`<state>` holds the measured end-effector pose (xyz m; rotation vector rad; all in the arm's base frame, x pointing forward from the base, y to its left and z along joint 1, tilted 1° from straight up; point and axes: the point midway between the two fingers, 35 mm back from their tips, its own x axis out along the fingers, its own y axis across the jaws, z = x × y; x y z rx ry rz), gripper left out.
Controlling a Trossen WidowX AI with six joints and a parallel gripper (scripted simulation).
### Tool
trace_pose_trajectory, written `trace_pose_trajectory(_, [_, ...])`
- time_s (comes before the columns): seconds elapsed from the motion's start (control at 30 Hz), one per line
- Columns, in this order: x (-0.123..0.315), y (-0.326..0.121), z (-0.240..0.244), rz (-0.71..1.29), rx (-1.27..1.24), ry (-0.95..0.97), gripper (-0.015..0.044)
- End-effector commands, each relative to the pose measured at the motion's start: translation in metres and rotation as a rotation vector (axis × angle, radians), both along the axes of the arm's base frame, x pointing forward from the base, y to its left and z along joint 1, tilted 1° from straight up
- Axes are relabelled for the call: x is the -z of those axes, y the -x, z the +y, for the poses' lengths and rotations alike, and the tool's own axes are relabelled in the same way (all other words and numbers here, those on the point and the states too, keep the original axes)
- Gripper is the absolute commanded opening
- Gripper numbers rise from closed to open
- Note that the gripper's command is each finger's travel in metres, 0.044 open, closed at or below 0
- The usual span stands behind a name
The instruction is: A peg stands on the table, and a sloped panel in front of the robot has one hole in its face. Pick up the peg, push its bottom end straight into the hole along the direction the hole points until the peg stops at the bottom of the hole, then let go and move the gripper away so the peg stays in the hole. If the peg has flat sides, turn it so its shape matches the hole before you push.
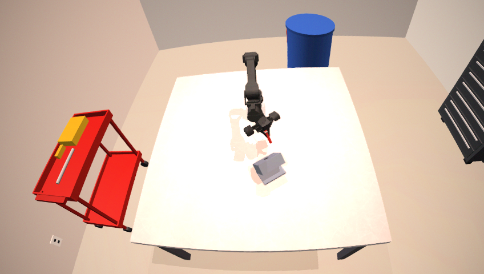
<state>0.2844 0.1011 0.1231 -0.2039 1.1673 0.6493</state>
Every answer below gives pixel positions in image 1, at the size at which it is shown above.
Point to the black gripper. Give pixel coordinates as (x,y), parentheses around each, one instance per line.
(249,130)

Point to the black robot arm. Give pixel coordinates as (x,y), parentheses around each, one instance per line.
(253,94)

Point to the pale lavender flat panel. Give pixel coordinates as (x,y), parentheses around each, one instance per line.
(269,168)

